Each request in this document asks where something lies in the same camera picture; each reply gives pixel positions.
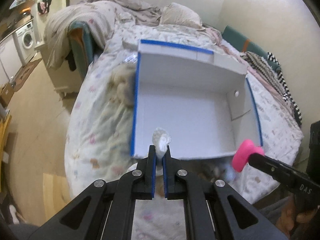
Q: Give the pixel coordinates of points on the brown door mat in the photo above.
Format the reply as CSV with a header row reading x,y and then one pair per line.
x,y
23,74

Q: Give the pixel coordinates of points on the teal bed footboard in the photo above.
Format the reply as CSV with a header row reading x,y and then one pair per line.
x,y
83,48

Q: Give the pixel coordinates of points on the white fluffy sock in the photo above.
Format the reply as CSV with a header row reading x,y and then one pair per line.
x,y
161,140

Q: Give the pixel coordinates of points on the beige pillow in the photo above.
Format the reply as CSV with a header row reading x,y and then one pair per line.
x,y
177,14

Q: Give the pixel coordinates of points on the white kitchen cabinet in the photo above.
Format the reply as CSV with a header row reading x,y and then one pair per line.
x,y
10,60

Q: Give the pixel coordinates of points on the patterned white bed sheet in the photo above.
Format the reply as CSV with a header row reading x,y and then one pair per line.
x,y
98,136

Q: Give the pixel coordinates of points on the cream fluffy blanket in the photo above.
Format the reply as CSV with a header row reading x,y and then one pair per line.
x,y
123,83

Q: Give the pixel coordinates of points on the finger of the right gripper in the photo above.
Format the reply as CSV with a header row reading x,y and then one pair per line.
x,y
296,182

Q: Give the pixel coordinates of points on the yellow wooden rack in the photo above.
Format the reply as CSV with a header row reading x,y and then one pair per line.
x,y
4,132

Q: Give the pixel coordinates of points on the cardboard box on floor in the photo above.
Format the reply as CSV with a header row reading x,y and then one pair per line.
x,y
7,92

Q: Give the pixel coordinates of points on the pink soft toy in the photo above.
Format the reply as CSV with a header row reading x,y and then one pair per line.
x,y
245,150

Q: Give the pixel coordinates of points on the teal headboard cushion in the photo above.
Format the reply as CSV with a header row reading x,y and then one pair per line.
x,y
241,43

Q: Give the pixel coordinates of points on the white washing machine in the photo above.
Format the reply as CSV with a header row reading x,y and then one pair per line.
x,y
25,42

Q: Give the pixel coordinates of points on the beige crumpled duvet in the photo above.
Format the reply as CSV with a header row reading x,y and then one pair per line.
x,y
100,16

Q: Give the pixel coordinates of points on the white box blue edges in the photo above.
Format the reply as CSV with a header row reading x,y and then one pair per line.
x,y
203,99

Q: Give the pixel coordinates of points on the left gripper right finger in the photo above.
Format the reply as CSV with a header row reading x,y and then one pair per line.
x,y
179,184

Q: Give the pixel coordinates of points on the black white striped cloth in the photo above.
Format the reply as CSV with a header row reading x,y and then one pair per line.
x,y
275,65

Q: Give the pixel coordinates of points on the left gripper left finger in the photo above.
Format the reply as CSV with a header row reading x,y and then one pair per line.
x,y
138,184

